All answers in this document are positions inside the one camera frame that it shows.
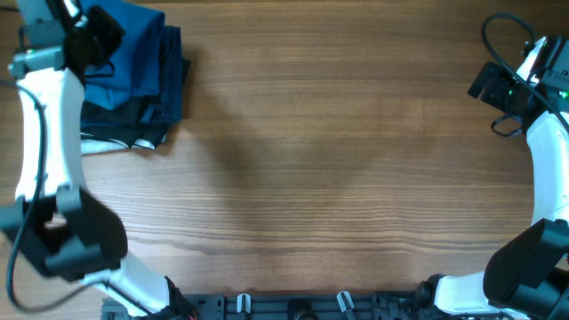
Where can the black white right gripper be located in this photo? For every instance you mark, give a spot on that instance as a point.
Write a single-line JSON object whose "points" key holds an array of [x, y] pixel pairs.
{"points": [[492, 93]]}

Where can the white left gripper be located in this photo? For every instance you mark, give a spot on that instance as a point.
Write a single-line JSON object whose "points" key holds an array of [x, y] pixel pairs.
{"points": [[97, 17]]}

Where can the blue polo shirt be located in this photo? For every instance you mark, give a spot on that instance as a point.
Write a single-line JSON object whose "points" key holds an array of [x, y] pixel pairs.
{"points": [[136, 59]]}

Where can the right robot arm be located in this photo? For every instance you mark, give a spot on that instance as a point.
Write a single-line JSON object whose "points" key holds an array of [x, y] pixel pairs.
{"points": [[522, 280]]}

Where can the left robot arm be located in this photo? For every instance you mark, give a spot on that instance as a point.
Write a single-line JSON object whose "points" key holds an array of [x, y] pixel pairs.
{"points": [[55, 223]]}

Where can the folded dark blue garment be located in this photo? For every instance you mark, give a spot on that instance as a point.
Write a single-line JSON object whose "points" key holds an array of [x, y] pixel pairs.
{"points": [[166, 107]]}

